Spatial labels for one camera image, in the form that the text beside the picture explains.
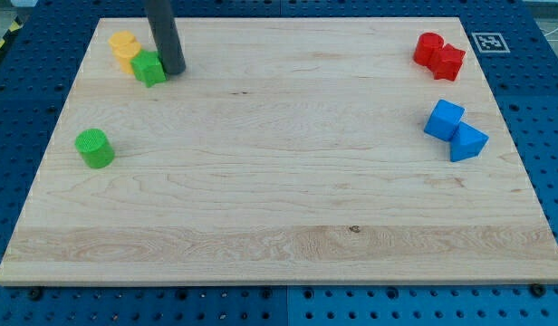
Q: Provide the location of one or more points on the green cylinder block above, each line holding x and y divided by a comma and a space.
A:
94, 148

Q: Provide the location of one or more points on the white fiducial marker tag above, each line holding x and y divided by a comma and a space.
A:
490, 42

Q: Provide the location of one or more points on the red cylinder block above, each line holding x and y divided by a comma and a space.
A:
427, 43

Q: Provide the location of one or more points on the blue triangular prism block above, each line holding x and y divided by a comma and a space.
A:
467, 142

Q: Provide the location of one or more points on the black bolt front left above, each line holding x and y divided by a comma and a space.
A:
35, 294

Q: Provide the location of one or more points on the red star block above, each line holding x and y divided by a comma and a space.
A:
446, 62

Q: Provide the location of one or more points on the yellow block behind star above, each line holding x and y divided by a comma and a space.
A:
125, 53

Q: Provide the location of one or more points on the black bolt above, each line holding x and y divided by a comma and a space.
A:
35, 294
537, 290

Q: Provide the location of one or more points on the blue cube block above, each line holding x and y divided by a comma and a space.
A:
444, 119

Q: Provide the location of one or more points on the black bolt front right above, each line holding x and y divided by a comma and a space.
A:
537, 290

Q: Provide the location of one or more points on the yellow cylinder block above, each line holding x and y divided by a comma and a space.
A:
120, 39

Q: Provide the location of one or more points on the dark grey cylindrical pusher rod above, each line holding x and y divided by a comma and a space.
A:
165, 34

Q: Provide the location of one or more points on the green star block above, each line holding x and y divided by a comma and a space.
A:
148, 68

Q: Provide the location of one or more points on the light wooden board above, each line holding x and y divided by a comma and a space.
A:
290, 151

